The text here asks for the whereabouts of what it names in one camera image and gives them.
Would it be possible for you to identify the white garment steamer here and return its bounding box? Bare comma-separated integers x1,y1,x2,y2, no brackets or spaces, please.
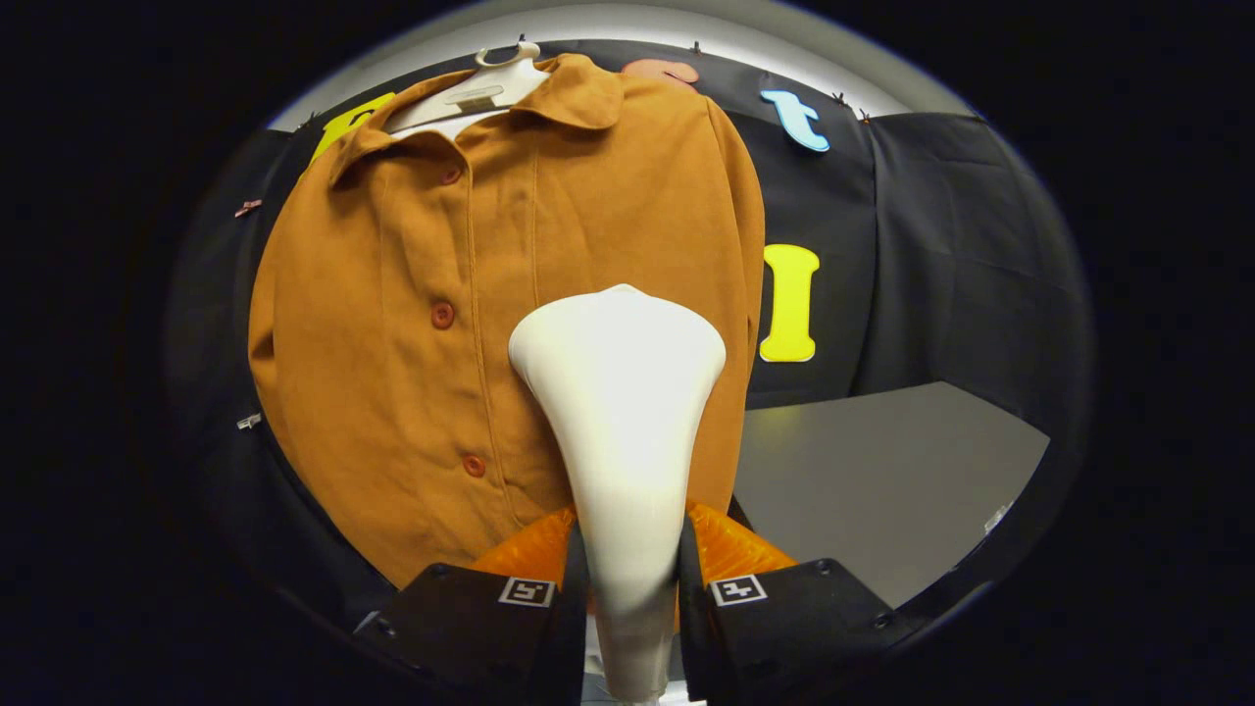
508,283,728,704

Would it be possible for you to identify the white clothes hanger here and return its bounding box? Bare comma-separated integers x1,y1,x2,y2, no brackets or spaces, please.
385,39,552,136

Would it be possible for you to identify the black backdrop cloth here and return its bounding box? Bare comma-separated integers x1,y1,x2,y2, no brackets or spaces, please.
167,39,1094,629

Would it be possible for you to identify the orange button shirt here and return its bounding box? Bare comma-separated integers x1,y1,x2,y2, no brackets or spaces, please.
247,54,768,589

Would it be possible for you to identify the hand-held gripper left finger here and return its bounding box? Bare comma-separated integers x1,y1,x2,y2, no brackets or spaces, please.
353,505,590,706

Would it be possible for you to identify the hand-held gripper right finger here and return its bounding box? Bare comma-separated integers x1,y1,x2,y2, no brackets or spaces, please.
677,498,929,706

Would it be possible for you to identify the grey table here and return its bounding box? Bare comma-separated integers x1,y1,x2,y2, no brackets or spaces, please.
730,380,1052,609

